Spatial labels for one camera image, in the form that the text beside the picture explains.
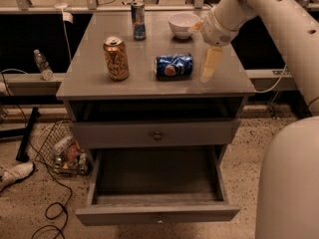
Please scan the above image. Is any open grey lower drawer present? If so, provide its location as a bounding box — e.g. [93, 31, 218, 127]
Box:
[76, 146, 239, 226]

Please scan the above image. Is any clear plastic water bottle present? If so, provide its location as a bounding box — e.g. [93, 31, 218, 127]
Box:
[34, 49, 54, 81]

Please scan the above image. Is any wire basket with items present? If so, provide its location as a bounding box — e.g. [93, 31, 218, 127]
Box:
[36, 119, 90, 175]

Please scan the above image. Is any grey drawer cabinet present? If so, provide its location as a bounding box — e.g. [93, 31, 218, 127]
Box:
[55, 9, 256, 157]

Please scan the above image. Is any black floor cable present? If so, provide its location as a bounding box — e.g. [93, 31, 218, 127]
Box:
[0, 71, 74, 239]

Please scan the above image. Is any orange tall drink can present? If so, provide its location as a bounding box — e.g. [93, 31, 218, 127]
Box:
[103, 36, 129, 81]

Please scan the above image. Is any white hanging cable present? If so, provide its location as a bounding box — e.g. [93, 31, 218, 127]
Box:
[254, 63, 288, 95]

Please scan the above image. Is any white shoe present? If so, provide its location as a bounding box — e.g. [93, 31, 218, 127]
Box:
[0, 162, 35, 191]

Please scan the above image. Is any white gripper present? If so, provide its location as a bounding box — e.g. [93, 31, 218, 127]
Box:
[188, 8, 238, 83]

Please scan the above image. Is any white bowl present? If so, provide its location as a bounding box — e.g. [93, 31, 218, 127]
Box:
[168, 12, 200, 39]

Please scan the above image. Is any closed grey upper drawer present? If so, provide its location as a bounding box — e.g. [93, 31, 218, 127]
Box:
[71, 119, 240, 149]

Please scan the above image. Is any slim red bull can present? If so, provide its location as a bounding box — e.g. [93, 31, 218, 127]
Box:
[131, 2, 146, 41]

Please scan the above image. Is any blue pepsi can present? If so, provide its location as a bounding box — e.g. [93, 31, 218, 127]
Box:
[155, 53, 193, 79]

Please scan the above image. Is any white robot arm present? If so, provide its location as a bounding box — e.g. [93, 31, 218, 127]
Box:
[195, 0, 319, 239]

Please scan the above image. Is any black bar on floor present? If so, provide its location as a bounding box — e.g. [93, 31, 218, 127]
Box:
[16, 107, 40, 162]

